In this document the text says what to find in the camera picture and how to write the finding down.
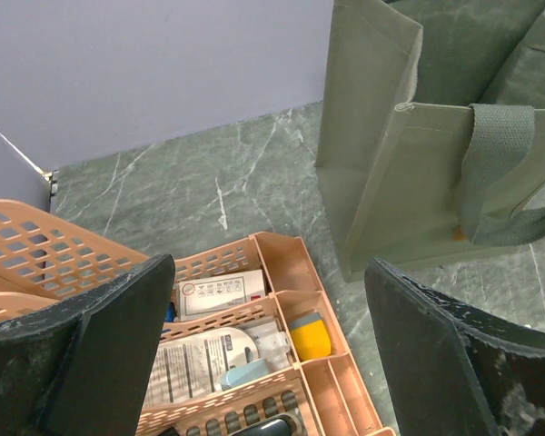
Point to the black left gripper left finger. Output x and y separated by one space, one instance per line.
82 366

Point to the light blue small object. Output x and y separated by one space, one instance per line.
240 375

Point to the white printed packet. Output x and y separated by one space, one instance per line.
192 367

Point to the green canvas tote bag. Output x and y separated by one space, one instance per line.
433 130

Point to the orange plastic organizer basket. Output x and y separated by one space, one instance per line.
44 259

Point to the black device in basket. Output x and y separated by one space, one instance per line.
272 427

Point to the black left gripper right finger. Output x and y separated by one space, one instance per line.
451 368

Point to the white printed box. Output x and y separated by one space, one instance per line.
202 297

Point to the yellow grey small object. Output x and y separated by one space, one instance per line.
310 337

